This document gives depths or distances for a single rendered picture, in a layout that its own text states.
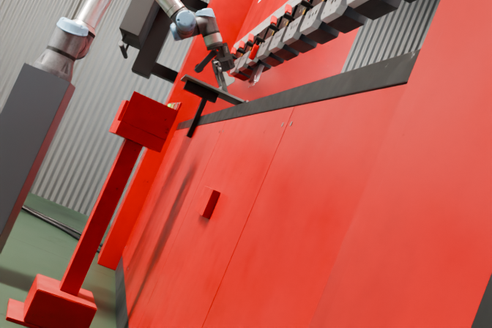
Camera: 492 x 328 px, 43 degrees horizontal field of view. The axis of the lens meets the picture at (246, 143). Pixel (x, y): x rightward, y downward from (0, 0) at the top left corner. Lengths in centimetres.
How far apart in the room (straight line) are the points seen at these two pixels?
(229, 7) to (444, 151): 323
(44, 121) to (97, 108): 291
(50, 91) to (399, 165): 207
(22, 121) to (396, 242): 212
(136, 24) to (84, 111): 182
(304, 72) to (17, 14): 274
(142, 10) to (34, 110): 141
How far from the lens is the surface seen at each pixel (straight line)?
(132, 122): 205
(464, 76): 42
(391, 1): 153
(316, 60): 367
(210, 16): 264
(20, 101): 244
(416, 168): 42
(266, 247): 100
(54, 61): 246
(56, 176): 534
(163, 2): 252
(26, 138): 243
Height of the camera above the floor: 63
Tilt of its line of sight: 5 degrees up
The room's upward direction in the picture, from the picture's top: 23 degrees clockwise
